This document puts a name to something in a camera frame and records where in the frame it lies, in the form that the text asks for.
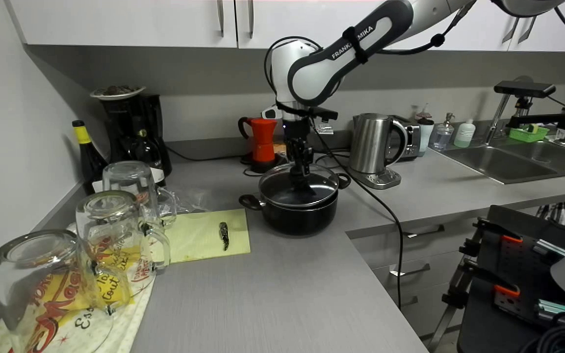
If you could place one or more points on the steel electric kettle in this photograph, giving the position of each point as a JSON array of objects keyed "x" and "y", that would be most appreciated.
[{"x": 370, "y": 144}]

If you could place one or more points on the white plate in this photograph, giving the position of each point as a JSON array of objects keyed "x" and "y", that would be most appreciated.
[{"x": 115, "y": 91}]

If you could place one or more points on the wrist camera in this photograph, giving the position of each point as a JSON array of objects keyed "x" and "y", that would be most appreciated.
[{"x": 325, "y": 113}]

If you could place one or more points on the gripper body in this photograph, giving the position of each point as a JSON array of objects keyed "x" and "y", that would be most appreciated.
[{"x": 296, "y": 130}]

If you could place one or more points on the wine bottle with yellow cap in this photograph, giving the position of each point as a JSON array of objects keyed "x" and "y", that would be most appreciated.
[{"x": 89, "y": 162}]

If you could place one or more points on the steel sink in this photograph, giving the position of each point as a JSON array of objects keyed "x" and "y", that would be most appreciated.
[{"x": 513, "y": 162}]

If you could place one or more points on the green sponge tray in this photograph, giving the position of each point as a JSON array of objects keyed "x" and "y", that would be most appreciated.
[{"x": 525, "y": 135}]

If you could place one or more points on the white brush holder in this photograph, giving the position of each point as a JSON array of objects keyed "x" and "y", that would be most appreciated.
[{"x": 425, "y": 135}]

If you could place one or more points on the glass pot lid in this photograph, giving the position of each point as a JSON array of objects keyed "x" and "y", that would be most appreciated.
[{"x": 282, "y": 189}]

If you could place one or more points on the drawer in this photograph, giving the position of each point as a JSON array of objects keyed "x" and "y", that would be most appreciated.
[
  {"x": 434, "y": 279},
  {"x": 380, "y": 245},
  {"x": 429, "y": 314}
]

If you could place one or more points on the cabinet door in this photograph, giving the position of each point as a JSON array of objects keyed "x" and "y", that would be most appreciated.
[
  {"x": 557, "y": 37},
  {"x": 115, "y": 22},
  {"x": 302, "y": 14}
]

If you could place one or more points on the white wall cabinet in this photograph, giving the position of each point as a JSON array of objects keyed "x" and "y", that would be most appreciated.
[{"x": 115, "y": 22}]

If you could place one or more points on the black and orange clamp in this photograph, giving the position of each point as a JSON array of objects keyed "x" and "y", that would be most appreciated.
[
  {"x": 488, "y": 289},
  {"x": 496, "y": 235}
]

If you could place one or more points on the pale yellow cloth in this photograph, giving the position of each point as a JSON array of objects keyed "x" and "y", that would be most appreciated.
[{"x": 199, "y": 235}]

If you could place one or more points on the black hot plate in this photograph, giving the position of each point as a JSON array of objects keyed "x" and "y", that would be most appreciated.
[{"x": 275, "y": 163}]

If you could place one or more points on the clear soap dispenser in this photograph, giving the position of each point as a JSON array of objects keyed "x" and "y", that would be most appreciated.
[{"x": 442, "y": 137}]

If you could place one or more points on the red moka pot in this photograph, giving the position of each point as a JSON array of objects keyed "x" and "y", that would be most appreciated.
[{"x": 264, "y": 139}]

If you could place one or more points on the black cooking pot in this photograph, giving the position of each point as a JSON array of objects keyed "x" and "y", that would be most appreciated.
[{"x": 297, "y": 220}]

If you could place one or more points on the clear plastic bag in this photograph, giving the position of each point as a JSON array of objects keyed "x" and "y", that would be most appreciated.
[{"x": 192, "y": 200}]

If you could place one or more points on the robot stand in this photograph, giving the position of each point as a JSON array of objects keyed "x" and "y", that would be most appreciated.
[{"x": 488, "y": 323}]

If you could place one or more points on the folding knife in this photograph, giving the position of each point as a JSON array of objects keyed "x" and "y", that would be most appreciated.
[{"x": 223, "y": 235}]

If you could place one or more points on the glass mug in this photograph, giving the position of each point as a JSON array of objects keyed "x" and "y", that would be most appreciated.
[
  {"x": 133, "y": 179},
  {"x": 42, "y": 289},
  {"x": 111, "y": 235}
]

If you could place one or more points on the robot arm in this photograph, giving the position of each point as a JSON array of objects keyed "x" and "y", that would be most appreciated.
[{"x": 321, "y": 68}]

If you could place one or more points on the pale green bottle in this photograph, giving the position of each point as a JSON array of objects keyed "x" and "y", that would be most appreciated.
[{"x": 465, "y": 135}]

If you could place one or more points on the printed dish towel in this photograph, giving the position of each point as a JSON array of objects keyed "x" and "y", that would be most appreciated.
[{"x": 125, "y": 323}]

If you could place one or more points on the camera on mount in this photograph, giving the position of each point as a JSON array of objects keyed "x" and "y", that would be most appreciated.
[{"x": 525, "y": 89}]

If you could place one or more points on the black coffee maker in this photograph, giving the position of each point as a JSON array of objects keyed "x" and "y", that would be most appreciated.
[{"x": 130, "y": 122}]

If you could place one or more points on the steel toaster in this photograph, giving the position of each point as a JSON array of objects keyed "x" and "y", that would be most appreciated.
[{"x": 412, "y": 139}]

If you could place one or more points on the tap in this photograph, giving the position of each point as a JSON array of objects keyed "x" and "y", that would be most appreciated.
[{"x": 499, "y": 110}]

